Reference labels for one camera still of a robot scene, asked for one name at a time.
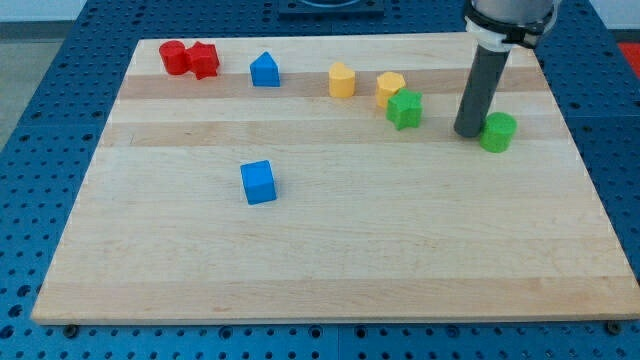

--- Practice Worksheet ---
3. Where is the yellow heart block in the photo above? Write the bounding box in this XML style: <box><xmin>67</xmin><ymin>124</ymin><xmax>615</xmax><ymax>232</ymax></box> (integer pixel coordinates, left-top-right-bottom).
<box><xmin>328</xmin><ymin>62</ymin><xmax>356</xmax><ymax>98</ymax></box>

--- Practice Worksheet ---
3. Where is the green cylinder block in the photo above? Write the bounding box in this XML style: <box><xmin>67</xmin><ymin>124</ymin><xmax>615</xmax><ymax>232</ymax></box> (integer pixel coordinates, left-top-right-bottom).
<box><xmin>479</xmin><ymin>112</ymin><xmax>517</xmax><ymax>153</ymax></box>

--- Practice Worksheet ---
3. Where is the green star block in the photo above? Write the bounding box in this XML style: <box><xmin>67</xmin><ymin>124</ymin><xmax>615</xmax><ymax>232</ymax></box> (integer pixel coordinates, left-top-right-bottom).
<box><xmin>386</xmin><ymin>88</ymin><xmax>423</xmax><ymax>131</ymax></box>

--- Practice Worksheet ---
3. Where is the blue cube block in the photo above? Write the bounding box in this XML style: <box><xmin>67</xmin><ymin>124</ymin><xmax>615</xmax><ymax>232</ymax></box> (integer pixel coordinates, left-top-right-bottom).
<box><xmin>240</xmin><ymin>160</ymin><xmax>277</xmax><ymax>205</ymax></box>

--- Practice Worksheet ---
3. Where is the red star block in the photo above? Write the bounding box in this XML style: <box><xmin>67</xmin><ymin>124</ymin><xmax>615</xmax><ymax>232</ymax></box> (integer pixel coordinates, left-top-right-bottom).
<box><xmin>186</xmin><ymin>41</ymin><xmax>220</xmax><ymax>80</ymax></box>

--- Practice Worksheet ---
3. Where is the yellow hexagon block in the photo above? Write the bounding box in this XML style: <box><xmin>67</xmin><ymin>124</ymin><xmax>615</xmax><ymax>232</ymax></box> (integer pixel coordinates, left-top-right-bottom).
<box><xmin>375</xmin><ymin>72</ymin><xmax>406</xmax><ymax>109</ymax></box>

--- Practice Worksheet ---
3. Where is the red cylinder block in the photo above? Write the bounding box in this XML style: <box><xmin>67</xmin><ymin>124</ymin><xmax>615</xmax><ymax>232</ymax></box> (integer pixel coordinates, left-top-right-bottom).
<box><xmin>159</xmin><ymin>40</ymin><xmax>190</xmax><ymax>75</ymax></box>

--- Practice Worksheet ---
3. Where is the wooden board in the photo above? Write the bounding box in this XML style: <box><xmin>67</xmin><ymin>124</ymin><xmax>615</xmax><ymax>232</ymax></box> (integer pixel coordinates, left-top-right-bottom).
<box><xmin>32</xmin><ymin>33</ymin><xmax>639</xmax><ymax>325</ymax></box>

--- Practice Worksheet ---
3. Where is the grey pusher rod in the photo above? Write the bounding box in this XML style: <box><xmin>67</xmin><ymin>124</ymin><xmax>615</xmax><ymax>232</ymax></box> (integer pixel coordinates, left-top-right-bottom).
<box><xmin>453</xmin><ymin>45</ymin><xmax>509</xmax><ymax>138</ymax></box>

